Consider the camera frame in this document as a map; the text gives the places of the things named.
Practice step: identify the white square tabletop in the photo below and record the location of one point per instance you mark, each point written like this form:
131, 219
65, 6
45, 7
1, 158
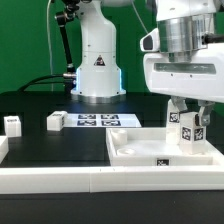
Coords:
148, 147

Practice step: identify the white U-shaped obstacle wall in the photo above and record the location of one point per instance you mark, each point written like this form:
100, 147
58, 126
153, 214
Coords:
110, 178

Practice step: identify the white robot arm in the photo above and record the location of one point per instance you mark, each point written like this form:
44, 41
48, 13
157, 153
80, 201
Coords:
184, 56

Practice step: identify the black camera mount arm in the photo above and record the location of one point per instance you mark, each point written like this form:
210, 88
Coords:
62, 18

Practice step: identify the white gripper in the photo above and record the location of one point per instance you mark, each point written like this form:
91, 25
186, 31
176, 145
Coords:
201, 79

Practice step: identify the AprilTag base sheet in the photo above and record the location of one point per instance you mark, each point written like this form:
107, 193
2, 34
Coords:
102, 120

